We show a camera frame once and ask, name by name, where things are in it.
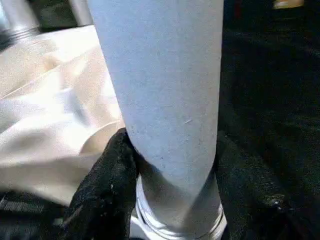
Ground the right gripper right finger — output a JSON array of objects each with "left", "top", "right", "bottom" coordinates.
[{"left": 215, "top": 132, "right": 320, "bottom": 240}]

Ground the white plastic table top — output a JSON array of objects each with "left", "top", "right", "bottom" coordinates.
[{"left": 0, "top": 25, "right": 151, "bottom": 240}]

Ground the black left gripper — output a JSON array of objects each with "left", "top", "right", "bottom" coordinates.
[{"left": 0, "top": 192, "right": 66, "bottom": 226}]

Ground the small yellow label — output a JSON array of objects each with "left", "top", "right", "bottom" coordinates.
[{"left": 272, "top": 0, "right": 305, "bottom": 10}]

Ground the black work mat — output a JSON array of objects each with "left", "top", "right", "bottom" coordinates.
[{"left": 0, "top": 0, "right": 320, "bottom": 240}]

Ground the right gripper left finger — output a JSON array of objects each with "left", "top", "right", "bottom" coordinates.
[{"left": 57, "top": 128, "right": 140, "bottom": 240}]

